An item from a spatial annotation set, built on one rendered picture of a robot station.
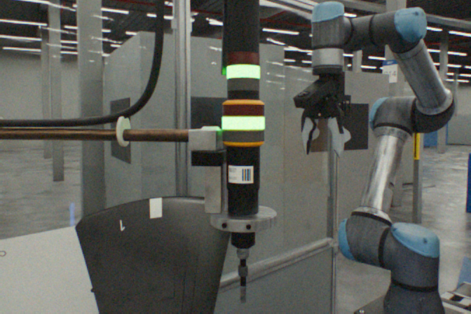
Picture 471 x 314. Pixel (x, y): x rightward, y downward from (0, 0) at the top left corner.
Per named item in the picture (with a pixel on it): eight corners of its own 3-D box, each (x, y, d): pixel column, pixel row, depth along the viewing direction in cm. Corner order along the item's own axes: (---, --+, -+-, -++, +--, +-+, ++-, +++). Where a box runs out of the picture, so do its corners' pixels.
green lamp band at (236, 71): (223, 77, 39) (223, 65, 39) (230, 80, 42) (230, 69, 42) (256, 76, 38) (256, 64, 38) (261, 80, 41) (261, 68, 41)
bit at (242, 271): (246, 304, 41) (246, 256, 40) (236, 303, 41) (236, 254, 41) (249, 300, 42) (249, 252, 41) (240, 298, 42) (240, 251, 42)
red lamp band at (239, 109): (217, 115, 39) (217, 104, 38) (227, 115, 43) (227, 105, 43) (261, 115, 38) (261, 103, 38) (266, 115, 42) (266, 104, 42)
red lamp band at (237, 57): (223, 64, 39) (223, 52, 39) (230, 68, 42) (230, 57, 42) (256, 63, 38) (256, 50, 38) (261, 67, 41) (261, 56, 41)
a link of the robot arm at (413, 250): (430, 291, 95) (432, 237, 94) (377, 276, 104) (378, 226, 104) (446, 277, 104) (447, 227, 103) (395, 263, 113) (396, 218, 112)
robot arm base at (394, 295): (399, 295, 115) (400, 262, 114) (454, 315, 103) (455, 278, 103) (372, 312, 105) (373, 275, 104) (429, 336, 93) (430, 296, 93)
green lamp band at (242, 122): (217, 129, 39) (217, 117, 39) (227, 127, 43) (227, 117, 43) (261, 129, 38) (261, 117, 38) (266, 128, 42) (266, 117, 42)
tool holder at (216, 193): (181, 229, 38) (181, 130, 38) (202, 212, 45) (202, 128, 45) (272, 235, 37) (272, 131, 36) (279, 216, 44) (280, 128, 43)
